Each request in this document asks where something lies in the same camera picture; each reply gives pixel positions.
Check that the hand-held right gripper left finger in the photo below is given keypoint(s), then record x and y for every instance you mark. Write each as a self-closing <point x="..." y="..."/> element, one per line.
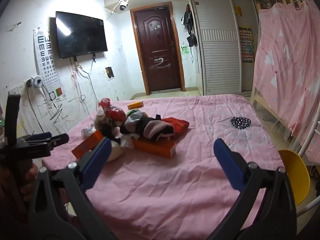
<point x="97" y="160"/>

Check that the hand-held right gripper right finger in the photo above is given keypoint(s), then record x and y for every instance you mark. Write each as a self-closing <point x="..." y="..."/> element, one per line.
<point x="228" y="165"/>

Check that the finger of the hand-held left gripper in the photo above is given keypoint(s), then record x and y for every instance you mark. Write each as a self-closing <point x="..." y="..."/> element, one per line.
<point x="58" y="140"/>
<point x="41" y="135"/>

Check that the black plastic bag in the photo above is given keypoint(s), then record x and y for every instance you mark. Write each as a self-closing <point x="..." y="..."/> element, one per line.
<point x="110" y="131"/>

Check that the long orange box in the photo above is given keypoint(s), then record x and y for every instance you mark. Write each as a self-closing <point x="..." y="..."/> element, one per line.
<point x="155" y="148"/>

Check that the orange tube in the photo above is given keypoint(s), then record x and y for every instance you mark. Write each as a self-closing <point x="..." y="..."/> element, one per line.
<point x="136" y="105"/>

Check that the person's left hand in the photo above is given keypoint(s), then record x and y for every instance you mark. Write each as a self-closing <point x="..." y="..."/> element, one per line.
<point x="28" y="177"/>

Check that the cream paper ball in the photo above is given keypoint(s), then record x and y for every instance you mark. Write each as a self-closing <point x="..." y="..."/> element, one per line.
<point x="115" y="152"/>

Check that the short orange box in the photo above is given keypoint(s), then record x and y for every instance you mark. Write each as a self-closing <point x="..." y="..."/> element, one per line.
<point x="87" y="143"/>

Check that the printed clear plastic wrapper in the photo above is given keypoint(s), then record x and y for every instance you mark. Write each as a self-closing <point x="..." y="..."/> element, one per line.
<point x="88" y="132"/>

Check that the white tissue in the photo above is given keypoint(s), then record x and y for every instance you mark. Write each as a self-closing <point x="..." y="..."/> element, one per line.
<point x="127" y="141"/>

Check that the white charger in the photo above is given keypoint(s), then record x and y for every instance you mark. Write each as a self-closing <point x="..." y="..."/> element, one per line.
<point x="37" y="81"/>

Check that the red snack wrapper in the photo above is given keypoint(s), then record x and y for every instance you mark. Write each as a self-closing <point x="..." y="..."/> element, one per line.
<point x="116" y="115"/>

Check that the black and white cloth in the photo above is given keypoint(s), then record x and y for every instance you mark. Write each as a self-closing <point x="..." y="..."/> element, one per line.
<point x="147" y="127"/>

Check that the pink bed sheet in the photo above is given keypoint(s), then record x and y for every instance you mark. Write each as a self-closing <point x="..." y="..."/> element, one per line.
<point x="175" y="192"/>

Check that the eye chart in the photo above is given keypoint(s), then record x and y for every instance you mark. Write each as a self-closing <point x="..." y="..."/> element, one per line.
<point x="46" y="62"/>

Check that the yellow chair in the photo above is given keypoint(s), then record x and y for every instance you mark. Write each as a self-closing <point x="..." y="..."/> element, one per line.
<point x="295" y="175"/>

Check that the white slatted wardrobe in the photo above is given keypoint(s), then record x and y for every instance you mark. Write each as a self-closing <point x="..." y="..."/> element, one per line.
<point x="220" y="55"/>

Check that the pink printed curtain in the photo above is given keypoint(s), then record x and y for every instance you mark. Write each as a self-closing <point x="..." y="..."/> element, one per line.
<point x="287" y="67"/>

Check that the colourful grid poster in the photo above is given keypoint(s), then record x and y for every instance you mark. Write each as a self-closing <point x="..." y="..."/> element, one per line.
<point x="246" y="45"/>

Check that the black hanging bag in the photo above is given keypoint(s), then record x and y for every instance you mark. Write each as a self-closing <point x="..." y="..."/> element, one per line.
<point x="187" y="18"/>
<point x="192" y="40"/>

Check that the dark brown door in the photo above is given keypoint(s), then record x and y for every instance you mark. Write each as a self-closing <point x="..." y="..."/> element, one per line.
<point x="157" y="42"/>

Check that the yellow sticky note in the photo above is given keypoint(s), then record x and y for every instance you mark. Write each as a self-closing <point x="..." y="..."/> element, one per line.
<point x="238" y="11"/>

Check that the white wall socket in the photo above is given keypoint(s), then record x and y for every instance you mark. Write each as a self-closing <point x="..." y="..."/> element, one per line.
<point x="17" y="88"/>

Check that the open wall junction box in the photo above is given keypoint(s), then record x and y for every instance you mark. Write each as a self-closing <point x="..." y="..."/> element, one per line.
<point x="110" y="72"/>

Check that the black wall television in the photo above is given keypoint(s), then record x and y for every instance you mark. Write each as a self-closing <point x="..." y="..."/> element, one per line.
<point x="80" y="35"/>

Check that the white security camera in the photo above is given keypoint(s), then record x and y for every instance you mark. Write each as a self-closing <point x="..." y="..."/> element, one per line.
<point x="123" y="5"/>

